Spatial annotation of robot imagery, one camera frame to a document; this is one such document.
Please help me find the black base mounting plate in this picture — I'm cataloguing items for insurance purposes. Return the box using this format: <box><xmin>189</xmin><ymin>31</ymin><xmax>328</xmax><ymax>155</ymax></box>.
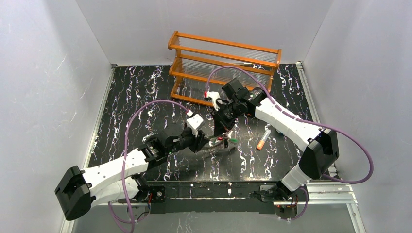
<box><xmin>127</xmin><ymin>181</ymin><xmax>298</xmax><ymax>219</ymax></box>

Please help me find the orange capped tube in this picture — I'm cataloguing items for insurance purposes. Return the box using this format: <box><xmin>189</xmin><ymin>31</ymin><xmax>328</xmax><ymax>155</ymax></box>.
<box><xmin>256</xmin><ymin>129</ymin><xmax>271</xmax><ymax>150</ymax></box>

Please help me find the orange wooden rack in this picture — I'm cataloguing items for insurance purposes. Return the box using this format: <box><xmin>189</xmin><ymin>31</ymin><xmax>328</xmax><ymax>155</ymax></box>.
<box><xmin>168</xmin><ymin>31</ymin><xmax>282</xmax><ymax>106</ymax></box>

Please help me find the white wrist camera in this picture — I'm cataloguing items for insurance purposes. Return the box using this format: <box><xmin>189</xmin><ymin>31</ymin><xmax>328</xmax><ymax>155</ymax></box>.
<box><xmin>186</xmin><ymin>110</ymin><xmax>205</xmax><ymax>137</ymax></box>
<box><xmin>204</xmin><ymin>91</ymin><xmax>223</xmax><ymax>111</ymax></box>

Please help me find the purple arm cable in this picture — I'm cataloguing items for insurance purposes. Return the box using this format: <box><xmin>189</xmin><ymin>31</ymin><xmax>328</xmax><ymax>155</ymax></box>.
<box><xmin>206</xmin><ymin>66</ymin><xmax>374</xmax><ymax>221</ymax></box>
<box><xmin>107</xmin><ymin>100</ymin><xmax>194</xmax><ymax>233</ymax></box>

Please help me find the metal oval keyring holder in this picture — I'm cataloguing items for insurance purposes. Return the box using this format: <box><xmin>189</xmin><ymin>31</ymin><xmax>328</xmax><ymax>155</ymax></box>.
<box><xmin>202</xmin><ymin>134</ymin><xmax>229</xmax><ymax>150</ymax></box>

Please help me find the green key tag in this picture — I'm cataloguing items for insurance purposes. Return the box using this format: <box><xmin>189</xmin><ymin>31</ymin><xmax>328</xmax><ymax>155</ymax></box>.
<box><xmin>229</xmin><ymin>138</ymin><xmax>239</xmax><ymax>143</ymax></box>

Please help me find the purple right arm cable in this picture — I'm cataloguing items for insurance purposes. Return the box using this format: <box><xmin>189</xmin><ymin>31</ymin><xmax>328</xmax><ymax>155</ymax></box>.
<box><xmin>206</xmin><ymin>66</ymin><xmax>374</xmax><ymax>221</ymax></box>

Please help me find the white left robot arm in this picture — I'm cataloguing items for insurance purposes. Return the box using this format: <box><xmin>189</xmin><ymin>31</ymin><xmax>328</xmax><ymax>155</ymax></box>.
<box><xmin>54</xmin><ymin>127</ymin><xmax>209</xmax><ymax>221</ymax></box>

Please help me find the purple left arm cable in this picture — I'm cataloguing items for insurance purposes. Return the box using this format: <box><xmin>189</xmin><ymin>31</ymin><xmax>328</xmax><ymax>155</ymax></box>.
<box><xmin>107</xmin><ymin>100</ymin><xmax>194</xmax><ymax>233</ymax></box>

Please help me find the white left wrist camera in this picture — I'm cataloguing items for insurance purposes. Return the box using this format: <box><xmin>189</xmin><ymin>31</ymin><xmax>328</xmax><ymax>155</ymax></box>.
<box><xmin>186</xmin><ymin>110</ymin><xmax>205</xmax><ymax>137</ymax></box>

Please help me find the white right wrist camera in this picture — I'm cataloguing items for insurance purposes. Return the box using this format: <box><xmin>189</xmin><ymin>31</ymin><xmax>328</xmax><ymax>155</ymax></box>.
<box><xmin>204</xmin><ymin>91</ymin><xmax>223</xmax><ymax>111</ymax></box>

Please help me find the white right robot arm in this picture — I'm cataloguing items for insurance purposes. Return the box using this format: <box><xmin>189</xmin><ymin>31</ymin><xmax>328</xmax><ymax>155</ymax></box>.
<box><xmin>204</xmin><ymin>79</ymin><xmax>339</xmax><ymax>197</ymax></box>

